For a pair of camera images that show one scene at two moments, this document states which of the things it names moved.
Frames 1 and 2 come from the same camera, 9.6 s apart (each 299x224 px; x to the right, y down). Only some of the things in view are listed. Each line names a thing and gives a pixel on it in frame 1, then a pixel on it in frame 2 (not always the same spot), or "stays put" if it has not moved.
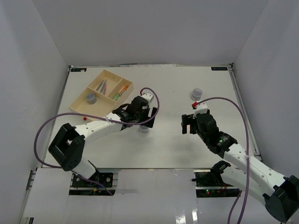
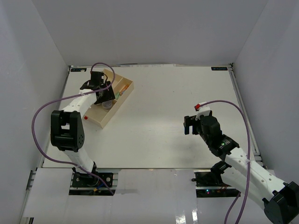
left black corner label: (78, 69) stays put
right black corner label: (219, 68) stays put
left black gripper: (146, 118) to (109, 95)
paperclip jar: (144, 129) to (107, 105)
